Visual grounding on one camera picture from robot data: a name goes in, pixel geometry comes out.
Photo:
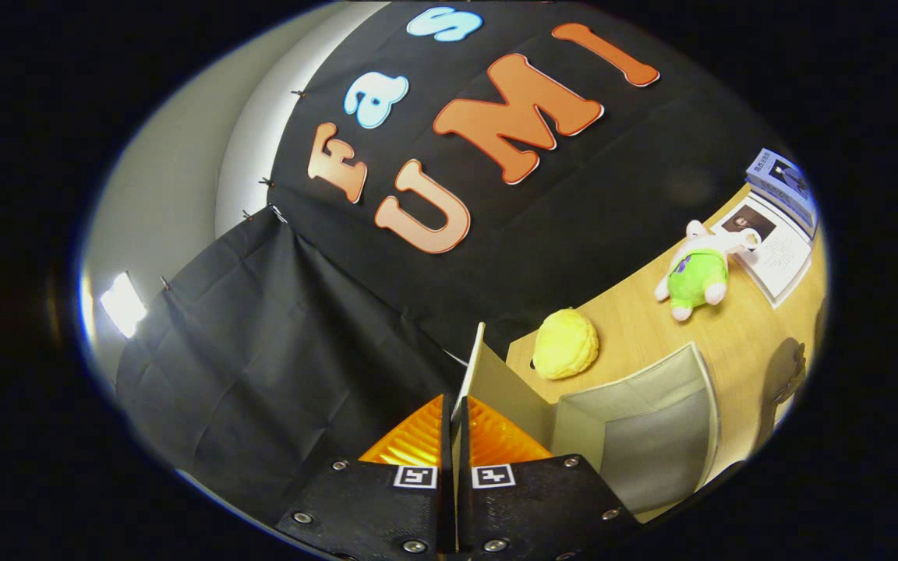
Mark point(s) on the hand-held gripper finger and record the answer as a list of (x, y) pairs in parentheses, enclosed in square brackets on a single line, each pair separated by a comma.
[(464, 506), (447, 506)]

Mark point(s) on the beige fabric storage box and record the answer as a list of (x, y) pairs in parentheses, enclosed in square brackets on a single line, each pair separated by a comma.
[(652, 452)]

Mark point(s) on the brown fuzzy shoe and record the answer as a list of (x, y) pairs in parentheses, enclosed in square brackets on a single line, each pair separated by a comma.
[(788, 374)]

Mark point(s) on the yellow plush ball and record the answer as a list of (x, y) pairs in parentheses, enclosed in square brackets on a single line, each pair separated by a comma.
[(566, 343)]

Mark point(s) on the green and white plush toy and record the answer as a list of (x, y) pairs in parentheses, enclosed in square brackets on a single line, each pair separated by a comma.
[(698, 276)]

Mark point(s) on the ceiling light panel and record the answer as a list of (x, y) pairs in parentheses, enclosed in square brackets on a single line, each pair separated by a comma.
[(123, 305)]

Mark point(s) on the white book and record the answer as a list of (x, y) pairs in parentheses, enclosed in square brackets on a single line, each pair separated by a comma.
[(780, 257)]

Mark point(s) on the blue book with figure print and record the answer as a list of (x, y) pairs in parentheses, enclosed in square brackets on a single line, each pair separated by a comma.
[(784, 181)]

